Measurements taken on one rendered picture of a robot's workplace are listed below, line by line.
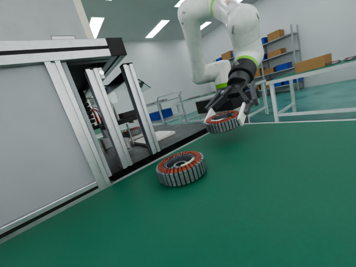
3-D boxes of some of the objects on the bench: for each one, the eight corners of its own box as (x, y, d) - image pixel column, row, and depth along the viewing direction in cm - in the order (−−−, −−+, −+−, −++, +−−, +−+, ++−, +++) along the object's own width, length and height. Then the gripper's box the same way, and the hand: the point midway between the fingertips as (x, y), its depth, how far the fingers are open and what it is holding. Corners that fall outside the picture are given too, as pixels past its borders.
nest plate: (159, 132, 85) (158, 130, 85) (175, 133, 73) (175, 130, 73) (132, 143, 77) (131, 141, 77) (146, 146, 65) (145, 143, 65)
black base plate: (151, 128, 123) (150, 125, 123) (219, 126, 72) (217, 122, 71) (85, 154, 97) (83, 151, 97) (114, 181, 46) (110, 174, 45)
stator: (139, 131, 102) (136, 125, 101) (145, 132, 92) (143, 125, 92) (121, 138, 96) (119, 132, 95) (126, 139, 87) (124, 132, 86)
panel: (83, 151, 98) (62, 101, 91) (112, 175, 45) (66, 61, 38) (81, 151, 97) (59, 102, 91) (108, 177, 44) (60, 62, 37)
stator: (151, 181, 39) (146, 167, 38) (184, 160, 46) (180, 148, 45) (181, 194, 30) (176, 176, 30) (216, 166, 37) (213, 151, 36)
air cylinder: (112, 144, 91) (108, 135, 90) (115, 145, 85) (112, 135, 84) (103, 148, 88) (98, 138, 87) (106, 149, 82) (101, 139, 81)
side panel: (109, 182, 46) (60, 64, 39) (112, 185, 44) (60, 60, 37) (-38, 259, 31) (-162, 87, 24) (-47, 269, 28) (-188, 82, 21)
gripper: (208, 79, 67) (187, 119, 57) (272, 58, 50) (256, 111, 40) (217, 92, 71) (198, 133, 61) (278, 78, 54) (265, 130, 44)
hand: (223, 119), depth 52 cm, fingers closed on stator, 11 cm apart
